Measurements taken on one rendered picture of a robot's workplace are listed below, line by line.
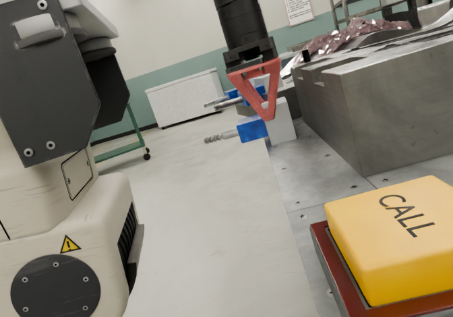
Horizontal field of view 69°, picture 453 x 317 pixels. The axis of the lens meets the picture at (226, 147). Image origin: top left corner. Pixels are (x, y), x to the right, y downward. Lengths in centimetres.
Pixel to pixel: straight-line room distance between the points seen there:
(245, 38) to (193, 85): 660
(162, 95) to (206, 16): 202
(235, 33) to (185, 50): 748
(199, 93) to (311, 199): 677
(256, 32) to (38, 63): 25
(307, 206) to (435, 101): 13
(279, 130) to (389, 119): 19
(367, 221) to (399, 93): 15
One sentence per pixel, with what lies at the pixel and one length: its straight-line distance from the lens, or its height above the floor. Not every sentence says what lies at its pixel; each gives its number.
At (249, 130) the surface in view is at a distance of 46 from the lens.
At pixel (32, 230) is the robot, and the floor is 81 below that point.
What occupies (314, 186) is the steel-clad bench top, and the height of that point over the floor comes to 80.
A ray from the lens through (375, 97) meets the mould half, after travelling 29.
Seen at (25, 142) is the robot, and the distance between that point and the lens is 41.
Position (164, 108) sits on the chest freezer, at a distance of 730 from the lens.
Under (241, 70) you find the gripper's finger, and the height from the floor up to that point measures 91.
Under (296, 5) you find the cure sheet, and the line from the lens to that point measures 764.
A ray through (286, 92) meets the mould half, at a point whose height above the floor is 85.
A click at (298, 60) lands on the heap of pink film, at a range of 77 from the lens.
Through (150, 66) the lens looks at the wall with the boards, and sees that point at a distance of 822.
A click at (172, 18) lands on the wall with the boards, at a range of 802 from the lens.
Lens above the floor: 92
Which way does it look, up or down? 14 degrees down
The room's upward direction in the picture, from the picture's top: 18 degrees counter-clockwise
